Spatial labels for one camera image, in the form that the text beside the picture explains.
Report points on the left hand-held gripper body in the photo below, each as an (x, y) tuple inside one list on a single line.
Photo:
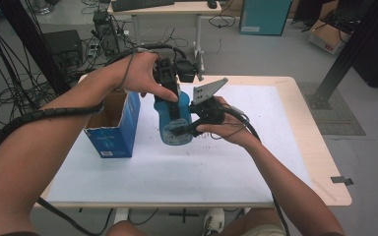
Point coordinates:
[(167, 75)]

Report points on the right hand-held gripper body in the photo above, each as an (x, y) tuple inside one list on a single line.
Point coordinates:
[(211, 111)]

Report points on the blue bottle with white cap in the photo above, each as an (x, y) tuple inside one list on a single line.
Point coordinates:
[(162, 116)]

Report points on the blue cardboard box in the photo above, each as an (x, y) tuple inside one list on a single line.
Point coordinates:
[(111, 142)]

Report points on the person's left hand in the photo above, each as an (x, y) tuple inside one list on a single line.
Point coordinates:
[(138, 73)]

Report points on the person's right hand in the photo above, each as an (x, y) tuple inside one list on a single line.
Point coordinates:
[(236, 131)]

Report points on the white foam mat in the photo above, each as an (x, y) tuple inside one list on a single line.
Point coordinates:
[(177, 173)]

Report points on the wooden desk with white legs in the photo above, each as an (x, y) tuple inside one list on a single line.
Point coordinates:
[(177, 7)]

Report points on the black keyboard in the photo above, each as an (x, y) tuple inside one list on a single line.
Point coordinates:
[(141, 4)]

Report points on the white power strip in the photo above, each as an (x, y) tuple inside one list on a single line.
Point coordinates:
[(93, 50)]

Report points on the black computer mouse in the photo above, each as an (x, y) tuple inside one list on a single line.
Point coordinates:
[(212, 4)]

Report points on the black tape cross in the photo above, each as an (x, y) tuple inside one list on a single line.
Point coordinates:
[(183, 215)]

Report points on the white shoe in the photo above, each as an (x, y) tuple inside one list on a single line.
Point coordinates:
[(214, 223)]

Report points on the white table leg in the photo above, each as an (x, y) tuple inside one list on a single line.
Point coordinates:
[(246, 210), (121, 215)]

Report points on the teal cabinet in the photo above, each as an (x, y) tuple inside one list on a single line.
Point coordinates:
[(264, 16)]

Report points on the black equipment box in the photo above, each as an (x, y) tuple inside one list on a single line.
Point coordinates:
[(62, 46)]

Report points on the person's left leg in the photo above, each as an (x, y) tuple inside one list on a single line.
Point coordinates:
[(126, 229)]

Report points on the person's leg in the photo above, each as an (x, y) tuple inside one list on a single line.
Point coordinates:
[(126, 229), (259, 218)]

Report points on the person's right leg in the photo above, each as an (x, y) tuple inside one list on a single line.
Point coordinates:
[(259, 218)]

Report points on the beige shorts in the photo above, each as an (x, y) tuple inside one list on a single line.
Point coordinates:
[(265, 231)]

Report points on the brown cardboard box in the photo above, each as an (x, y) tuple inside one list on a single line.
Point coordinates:
[(326, 39)]

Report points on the silver metal stand base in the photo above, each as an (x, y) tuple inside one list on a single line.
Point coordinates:
[(42, 7)]

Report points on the black tape piece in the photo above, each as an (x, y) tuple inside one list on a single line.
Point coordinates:
[(341, 180)]

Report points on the black metal post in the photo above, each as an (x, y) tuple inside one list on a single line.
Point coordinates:
[(351, 52), (29, 39)]

